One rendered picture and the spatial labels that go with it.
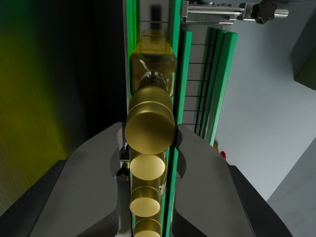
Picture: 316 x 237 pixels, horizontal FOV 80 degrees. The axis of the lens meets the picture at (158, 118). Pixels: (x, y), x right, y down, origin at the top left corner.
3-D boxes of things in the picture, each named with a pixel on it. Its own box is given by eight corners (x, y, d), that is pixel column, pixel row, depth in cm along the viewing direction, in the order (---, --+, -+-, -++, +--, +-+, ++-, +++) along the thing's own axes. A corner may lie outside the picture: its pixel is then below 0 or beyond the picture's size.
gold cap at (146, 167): (132, 127, 21) (127, 152, 17) (165, 127, 21) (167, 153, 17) (133, 152, 22) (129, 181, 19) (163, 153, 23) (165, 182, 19)
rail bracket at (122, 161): (108, 134, 50) (94, 170, 38) (135, 134, 50) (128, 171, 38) (110, 146, 52) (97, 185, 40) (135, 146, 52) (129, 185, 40)
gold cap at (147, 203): (132, 166, 24) (127, 196, 20) (161, 167, 24) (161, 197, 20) (133, 186, 25) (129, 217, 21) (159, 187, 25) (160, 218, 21)
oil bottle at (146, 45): (140, 35, 38) (125, 57, 20) (168, 37, 38) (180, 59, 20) (140, 64, 41) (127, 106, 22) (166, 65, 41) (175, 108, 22)
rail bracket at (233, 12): (177, 0, 35) (186, -6, 24) (266, 4, 35) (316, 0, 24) (175, 19, 36) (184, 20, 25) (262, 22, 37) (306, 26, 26)
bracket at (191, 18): (182, 2, 41) (186, 0, 35) (225, 3, 41) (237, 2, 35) (180, 20, 43) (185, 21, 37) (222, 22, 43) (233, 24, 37)
